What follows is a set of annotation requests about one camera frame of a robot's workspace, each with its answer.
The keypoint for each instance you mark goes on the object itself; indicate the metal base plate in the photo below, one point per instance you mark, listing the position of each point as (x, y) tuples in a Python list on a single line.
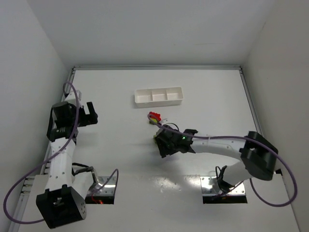
[(210, 188), (104, 188)]

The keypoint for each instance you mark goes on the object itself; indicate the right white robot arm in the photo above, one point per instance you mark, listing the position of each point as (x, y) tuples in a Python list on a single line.
[(256, 156)]

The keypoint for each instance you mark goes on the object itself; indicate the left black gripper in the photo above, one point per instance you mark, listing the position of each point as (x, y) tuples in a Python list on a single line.
[(89, 117)]

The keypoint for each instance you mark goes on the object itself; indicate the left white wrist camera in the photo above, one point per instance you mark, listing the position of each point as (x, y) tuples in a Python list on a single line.
[(72, 97)]

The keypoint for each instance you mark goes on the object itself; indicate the red flat lego brick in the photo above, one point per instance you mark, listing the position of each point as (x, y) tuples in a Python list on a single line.
[(155, 116)]

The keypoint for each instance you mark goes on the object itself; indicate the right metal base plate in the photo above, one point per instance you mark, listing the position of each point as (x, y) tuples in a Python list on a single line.
[(210, 188)]

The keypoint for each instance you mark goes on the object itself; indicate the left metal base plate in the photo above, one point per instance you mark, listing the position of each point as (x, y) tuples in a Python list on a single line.
[(104, 188)]

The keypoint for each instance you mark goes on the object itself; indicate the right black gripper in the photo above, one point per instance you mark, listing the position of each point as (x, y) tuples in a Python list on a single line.
[(161, 141)]

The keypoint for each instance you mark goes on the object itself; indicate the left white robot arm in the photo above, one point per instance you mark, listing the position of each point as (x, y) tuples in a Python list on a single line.
[(63, 200)]

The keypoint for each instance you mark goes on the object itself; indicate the red and green rounded lego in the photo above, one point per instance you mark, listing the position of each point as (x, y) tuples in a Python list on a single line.
[(153, 121)]

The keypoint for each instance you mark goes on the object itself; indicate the white three-compartment tray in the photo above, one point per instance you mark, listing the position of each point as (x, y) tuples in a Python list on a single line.
[(158, 97)]

